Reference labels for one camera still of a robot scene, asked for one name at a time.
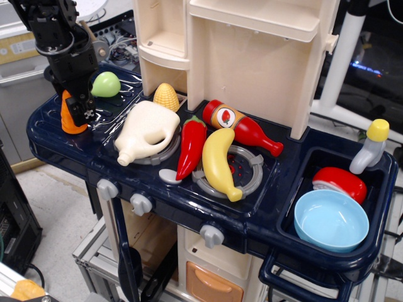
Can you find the red toy ketchup bottle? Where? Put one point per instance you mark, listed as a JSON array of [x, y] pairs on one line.
[[247, 131]]

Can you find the cream toy kitchen shelf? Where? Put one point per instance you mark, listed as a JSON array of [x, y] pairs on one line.
[[263, 58]]

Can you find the navy hanging ladle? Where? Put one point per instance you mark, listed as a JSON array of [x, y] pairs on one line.
[[129, 265]]

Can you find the orange toy carrot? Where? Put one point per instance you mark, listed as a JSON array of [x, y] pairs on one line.
[[67, 123]]

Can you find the yellow toy banana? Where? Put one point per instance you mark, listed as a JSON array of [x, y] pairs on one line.
[[215, 165]]

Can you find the navy toy kitchen counter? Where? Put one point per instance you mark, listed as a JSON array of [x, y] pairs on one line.
[[261, 224]]

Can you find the red toy chili pepper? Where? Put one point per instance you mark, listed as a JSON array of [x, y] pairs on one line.
[[193, 137]]

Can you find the grey stove knob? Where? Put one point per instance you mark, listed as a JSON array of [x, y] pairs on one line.
[[141, 204], [107, 189], [212, 236]]

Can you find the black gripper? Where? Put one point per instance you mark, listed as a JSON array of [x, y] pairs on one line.
[[72, 65]]

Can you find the white monitor stand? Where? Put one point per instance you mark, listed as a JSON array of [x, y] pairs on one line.
[[362, 80]]

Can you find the grey left stove knob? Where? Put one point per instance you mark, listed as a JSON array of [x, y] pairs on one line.
[[107, 189]]

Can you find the light blue bowl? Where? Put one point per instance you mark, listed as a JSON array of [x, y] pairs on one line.
[[330, 220]]

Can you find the yellow toy corn cob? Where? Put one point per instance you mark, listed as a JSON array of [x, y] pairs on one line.
[[166, 96]]

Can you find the grey middle stove knob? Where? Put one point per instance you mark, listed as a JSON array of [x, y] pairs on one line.
[[141, 204]]

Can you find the orange toy drawer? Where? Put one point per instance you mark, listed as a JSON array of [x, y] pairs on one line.
[[207, 286]]

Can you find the cream toy jug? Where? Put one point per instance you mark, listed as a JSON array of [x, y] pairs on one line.
[[147, 130]]

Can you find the grey oval stove button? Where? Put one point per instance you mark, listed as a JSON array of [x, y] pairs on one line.
[[168, 176]]

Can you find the black computer case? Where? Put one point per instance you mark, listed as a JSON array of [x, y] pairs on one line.
[[20, 231]]

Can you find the grey toy faucet yellow cap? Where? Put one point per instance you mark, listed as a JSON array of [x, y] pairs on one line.
[[373, 147]]

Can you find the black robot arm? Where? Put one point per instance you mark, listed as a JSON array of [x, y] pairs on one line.
[[49, 21]]

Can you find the grey right stove knob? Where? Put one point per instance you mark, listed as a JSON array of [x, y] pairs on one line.
[[212, 236]]

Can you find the aluminium frame stand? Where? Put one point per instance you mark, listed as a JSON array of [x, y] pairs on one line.
[[98, 265]]

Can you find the green toy pear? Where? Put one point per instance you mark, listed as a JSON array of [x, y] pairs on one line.
[[106, 85]]

